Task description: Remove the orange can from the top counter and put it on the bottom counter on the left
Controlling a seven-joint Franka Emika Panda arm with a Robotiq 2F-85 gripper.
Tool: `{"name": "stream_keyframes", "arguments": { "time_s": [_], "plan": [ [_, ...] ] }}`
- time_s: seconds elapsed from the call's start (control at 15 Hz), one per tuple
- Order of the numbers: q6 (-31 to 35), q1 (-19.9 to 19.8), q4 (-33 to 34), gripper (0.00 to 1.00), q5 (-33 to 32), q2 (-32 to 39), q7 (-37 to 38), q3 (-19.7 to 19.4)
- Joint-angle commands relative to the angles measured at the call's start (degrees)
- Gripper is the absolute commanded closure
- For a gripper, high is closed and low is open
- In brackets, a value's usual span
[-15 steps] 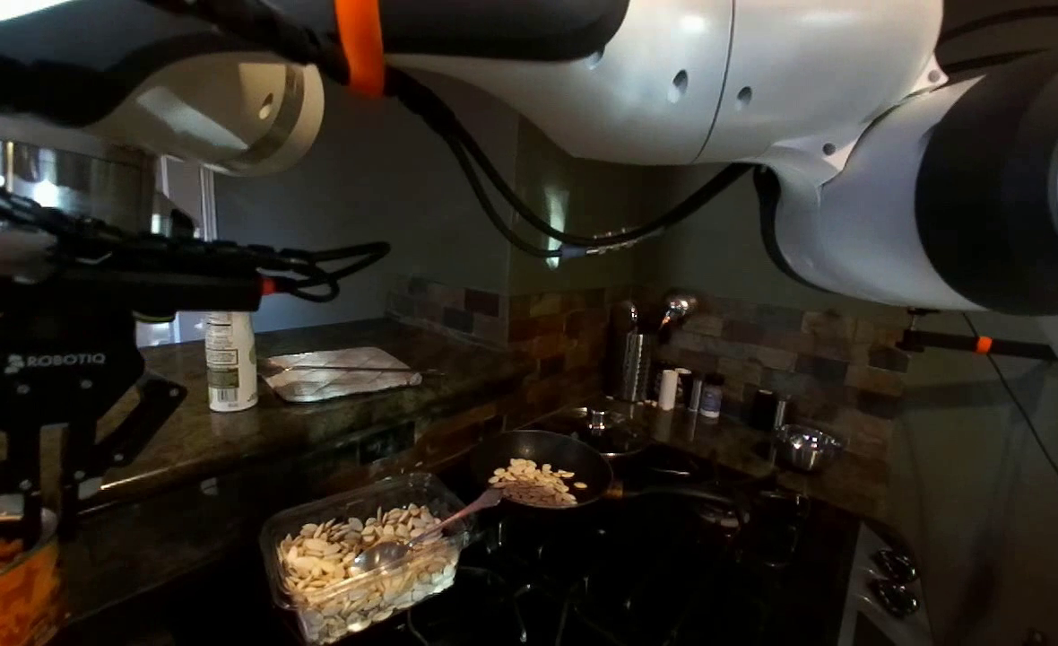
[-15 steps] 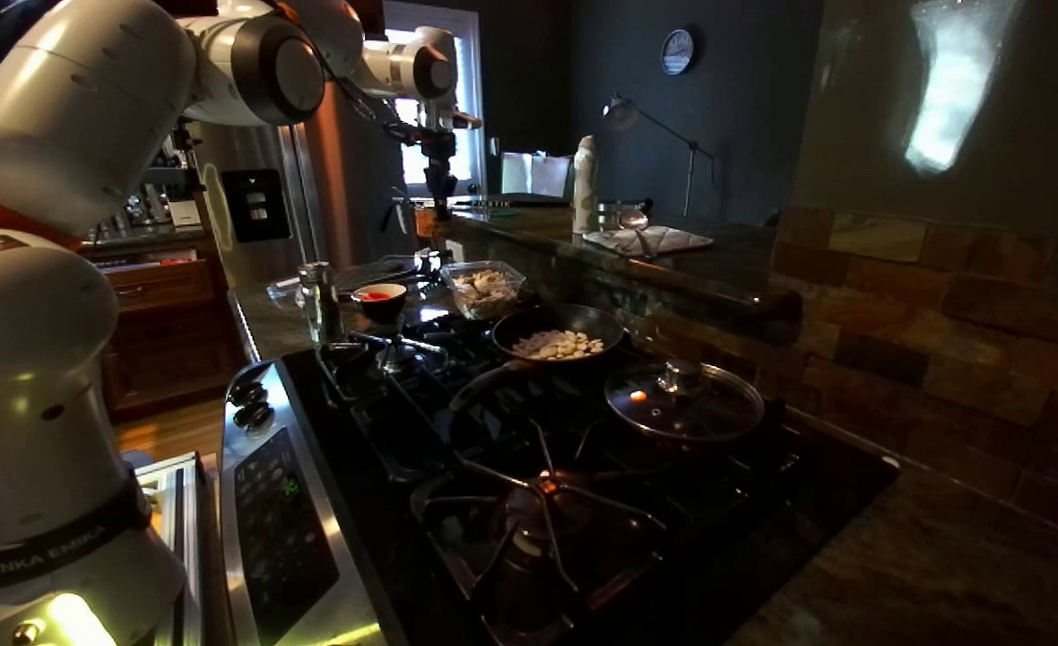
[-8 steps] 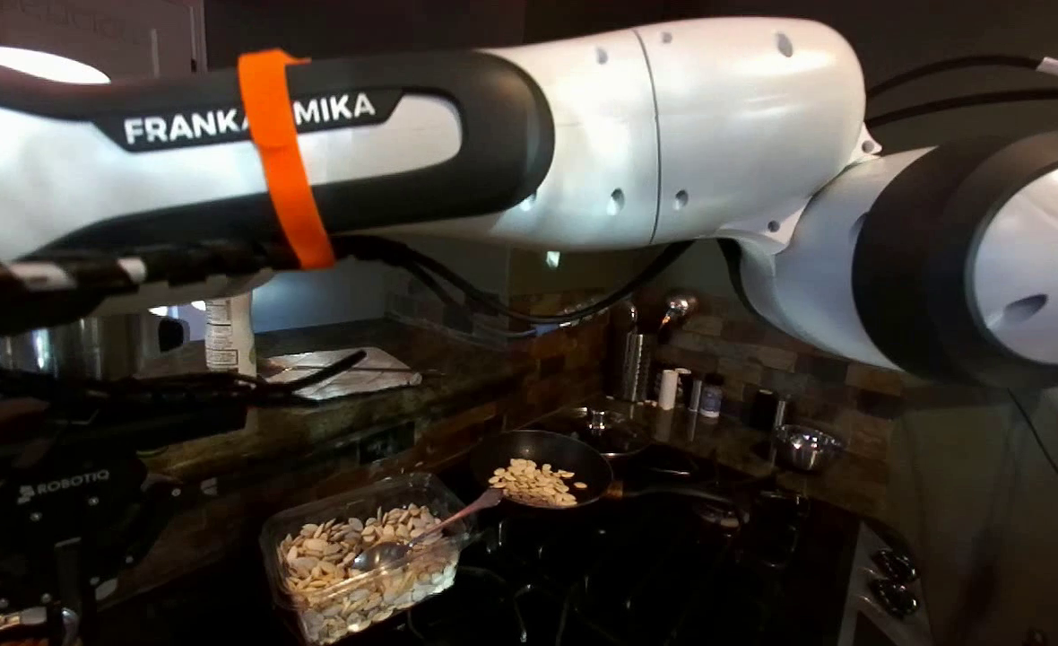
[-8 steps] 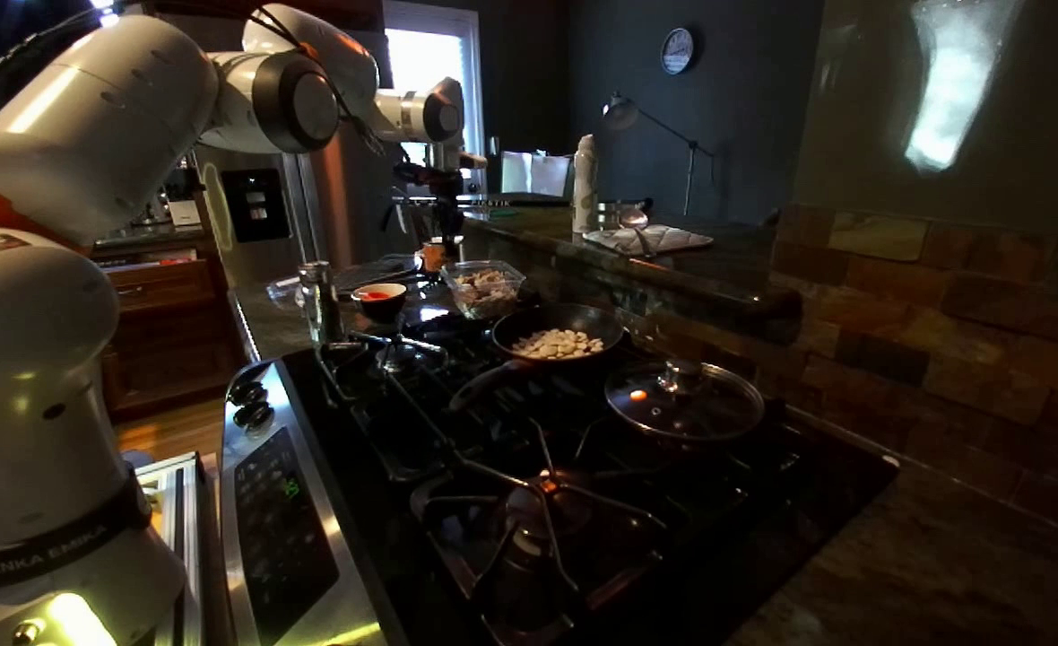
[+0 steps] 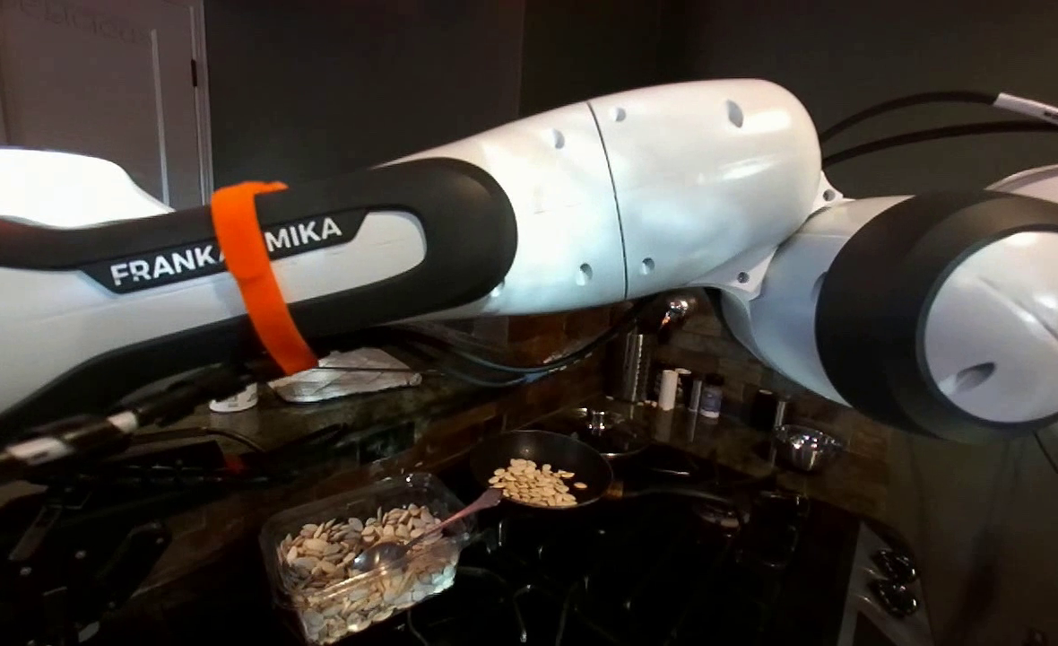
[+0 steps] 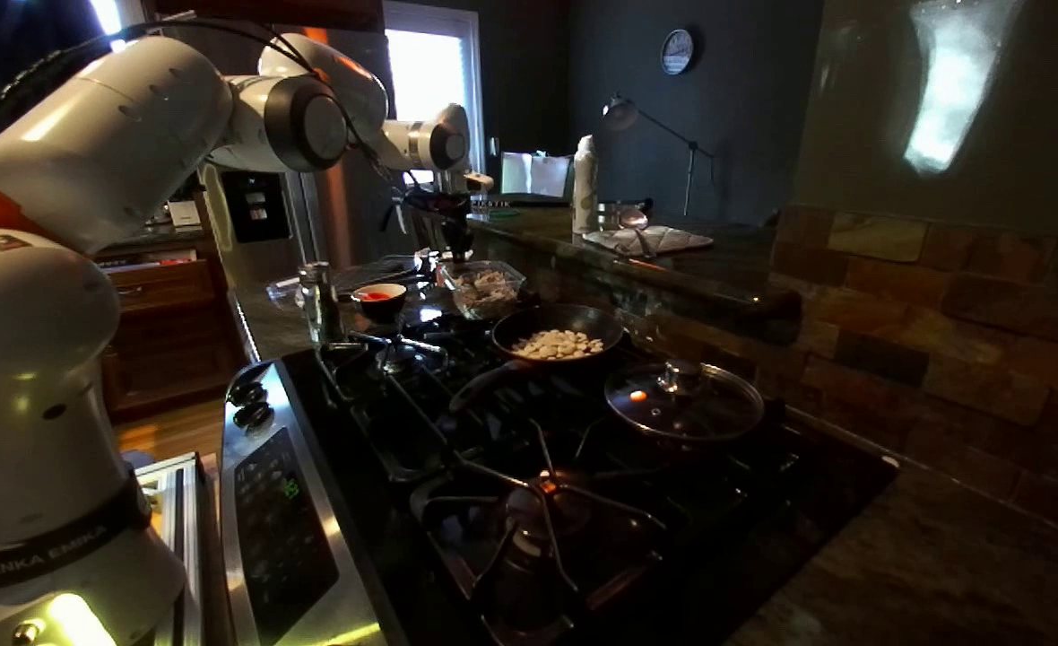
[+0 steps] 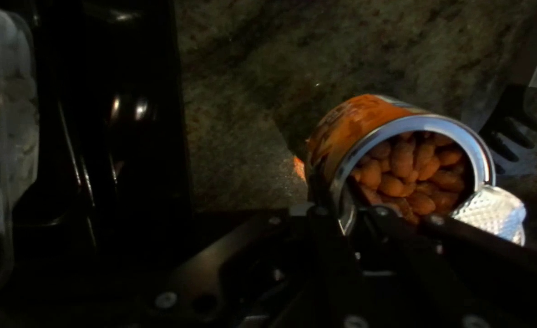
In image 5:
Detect metal faucet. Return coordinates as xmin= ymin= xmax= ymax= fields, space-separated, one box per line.
xmin=614 ymin=289 xmax=698 ymax=409

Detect white shaker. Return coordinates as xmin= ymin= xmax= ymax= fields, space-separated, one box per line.
xmin=652 ymin=367 xmax=684 ymax=417

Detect black pan with pasta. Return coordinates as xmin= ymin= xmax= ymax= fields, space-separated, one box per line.
xmin=478 ymin=428 xmax=628 ymax=518

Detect grey quilted pot holder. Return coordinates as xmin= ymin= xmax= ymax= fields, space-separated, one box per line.
xmin=264 ymin=344 xmax=427 ymax=409

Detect grey shaker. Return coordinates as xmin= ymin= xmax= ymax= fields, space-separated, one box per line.
xmin=688 ymin=373 xmax=728 ymax=425

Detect metal spoon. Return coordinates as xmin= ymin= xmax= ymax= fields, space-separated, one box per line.
xmin=353 ymin=483 xmax=508 ymax=575

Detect dark shaker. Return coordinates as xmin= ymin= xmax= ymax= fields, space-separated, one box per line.
xmin=745 ymin=389 xmax=794 ymax=438

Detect glass container with pasta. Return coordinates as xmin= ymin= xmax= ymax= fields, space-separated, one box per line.
xmin=254 ymin=469 xmax=475 ymax=646

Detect small metal cup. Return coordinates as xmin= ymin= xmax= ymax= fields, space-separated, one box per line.
xmin=778 ymin=425 xmax=847 ymax=472

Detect black stove knob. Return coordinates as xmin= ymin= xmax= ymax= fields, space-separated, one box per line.
xmin=872 ymin=543 xmax=924 ymax=585
xmin=867 ymin=578 xmax=929 ymax=623

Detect white door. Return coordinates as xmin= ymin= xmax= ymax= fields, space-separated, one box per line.
xmin=0 ymin=0 xmax=219 ymax=210

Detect orange velcro strap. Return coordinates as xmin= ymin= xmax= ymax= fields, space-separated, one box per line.
xmin=207 ymin=176 xmax=322 ymax=382

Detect black cable with white tags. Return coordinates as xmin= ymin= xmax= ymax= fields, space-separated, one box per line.
xmin=0 ymin=391 xmax=245 ymax=481

